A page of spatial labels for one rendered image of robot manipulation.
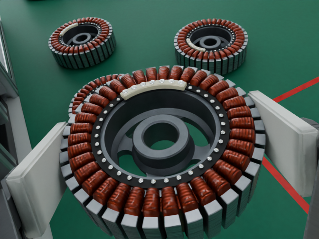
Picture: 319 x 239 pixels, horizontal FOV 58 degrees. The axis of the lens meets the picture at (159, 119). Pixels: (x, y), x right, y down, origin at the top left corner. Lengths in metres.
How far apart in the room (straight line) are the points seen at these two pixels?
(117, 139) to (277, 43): 0.38
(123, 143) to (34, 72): 0.38
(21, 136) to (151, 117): 0.30
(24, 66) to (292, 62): 0.45
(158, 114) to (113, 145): 0.04
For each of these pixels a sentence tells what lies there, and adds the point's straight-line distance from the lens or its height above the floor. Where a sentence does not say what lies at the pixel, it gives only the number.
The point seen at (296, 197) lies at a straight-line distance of 0.34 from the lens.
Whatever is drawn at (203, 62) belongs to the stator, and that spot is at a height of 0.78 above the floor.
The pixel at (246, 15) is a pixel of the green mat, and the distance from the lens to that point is 0.58.
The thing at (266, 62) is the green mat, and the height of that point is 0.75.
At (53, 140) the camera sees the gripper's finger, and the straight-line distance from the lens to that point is 0.16.
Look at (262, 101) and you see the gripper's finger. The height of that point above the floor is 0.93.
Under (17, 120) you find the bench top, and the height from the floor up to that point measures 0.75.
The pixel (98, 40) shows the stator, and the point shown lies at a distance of 0.50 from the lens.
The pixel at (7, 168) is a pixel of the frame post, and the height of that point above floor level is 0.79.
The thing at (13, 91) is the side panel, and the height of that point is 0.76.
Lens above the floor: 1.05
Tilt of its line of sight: 49 degrees down
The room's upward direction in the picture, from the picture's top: 11 degrees counter-clockwise
